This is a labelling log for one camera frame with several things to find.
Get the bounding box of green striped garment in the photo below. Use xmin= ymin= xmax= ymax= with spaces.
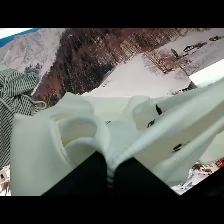
xmin=0 ymin=67 xmax=47 ymax=169

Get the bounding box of white long-sleeved shirt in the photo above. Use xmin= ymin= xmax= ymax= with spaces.
xmin=9 ymin=77 xmax=224 ymax=197

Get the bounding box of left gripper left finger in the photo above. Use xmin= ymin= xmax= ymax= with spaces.
xmin=42 ymin=150 xmax=108 ymax=197

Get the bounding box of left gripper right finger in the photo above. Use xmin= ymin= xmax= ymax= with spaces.
xmin=114 ymin=156 xmax=180 ymax=197

